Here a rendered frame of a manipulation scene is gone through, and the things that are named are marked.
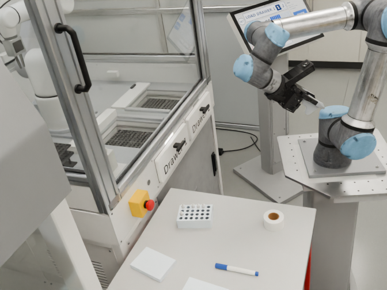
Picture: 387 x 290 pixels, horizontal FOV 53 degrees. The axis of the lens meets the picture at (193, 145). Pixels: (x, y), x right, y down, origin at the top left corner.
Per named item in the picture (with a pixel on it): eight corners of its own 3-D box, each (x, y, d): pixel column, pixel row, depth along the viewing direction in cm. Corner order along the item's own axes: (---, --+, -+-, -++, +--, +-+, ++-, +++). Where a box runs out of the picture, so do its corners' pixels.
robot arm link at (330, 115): (340, 128, 163) (342, 98, 156) (357, 143, 151) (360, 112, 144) (312, 133, 162) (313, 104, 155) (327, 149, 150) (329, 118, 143)
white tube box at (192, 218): (213, 212, 146) (212, 204, 144) (211, 228, 139) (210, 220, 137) (181, 212, 148) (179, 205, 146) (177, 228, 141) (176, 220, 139)
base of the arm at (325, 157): (341, 146, 169) (342, 126, 164) (359, 164, 156) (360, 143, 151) (307, 152, 168) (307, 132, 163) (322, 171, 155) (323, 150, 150)
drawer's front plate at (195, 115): (212, 110, 201) (209, 91, 195) (192, 140, 179) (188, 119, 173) (208, 110, 202) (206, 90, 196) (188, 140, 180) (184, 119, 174)
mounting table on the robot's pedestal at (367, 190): (374, 149, 184) (376, 128, 178) (412, 214, 147) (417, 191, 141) (277, 156, 190) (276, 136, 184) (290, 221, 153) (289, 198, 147)
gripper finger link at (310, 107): (315, 118, 137) (294, 106, 135) (326, 105, 135) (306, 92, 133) (318, 122, 135) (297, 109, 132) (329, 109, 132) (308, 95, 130)
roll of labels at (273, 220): (264, 217, 140) (263, 209, 138) (283, 217, 139) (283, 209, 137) (263, 232, 135) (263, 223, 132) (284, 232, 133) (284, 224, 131)
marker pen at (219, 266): (258, 273, 120) (258, 270, 120) (257, 277, 119) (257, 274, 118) (216, 264, 125) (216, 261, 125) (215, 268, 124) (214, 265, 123)
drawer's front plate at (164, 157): (189, 143, 177) (186, 122, 171) (163, 183, 155) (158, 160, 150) (186, 143, 178) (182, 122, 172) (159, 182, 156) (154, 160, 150)
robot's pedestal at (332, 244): (346, 255, 214) (359, 138, 173) (362, 303, 189) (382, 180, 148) (289, 257, 218) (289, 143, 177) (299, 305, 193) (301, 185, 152)
